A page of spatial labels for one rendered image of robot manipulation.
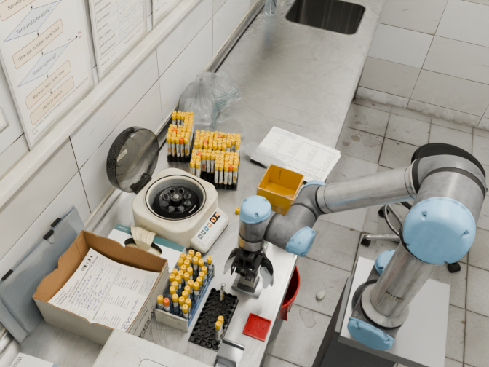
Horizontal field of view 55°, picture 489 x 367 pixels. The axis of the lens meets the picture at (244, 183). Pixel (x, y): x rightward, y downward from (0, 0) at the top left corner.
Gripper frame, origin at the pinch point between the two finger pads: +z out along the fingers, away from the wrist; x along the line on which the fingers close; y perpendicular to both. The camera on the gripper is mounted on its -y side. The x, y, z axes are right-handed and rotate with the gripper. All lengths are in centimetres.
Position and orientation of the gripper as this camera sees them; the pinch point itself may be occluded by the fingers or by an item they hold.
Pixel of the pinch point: (249, 275)
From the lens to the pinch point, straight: 145.9
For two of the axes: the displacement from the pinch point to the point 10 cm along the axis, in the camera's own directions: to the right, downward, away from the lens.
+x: 9.3, 3.0, -2.0
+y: -3.6, 6.7, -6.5
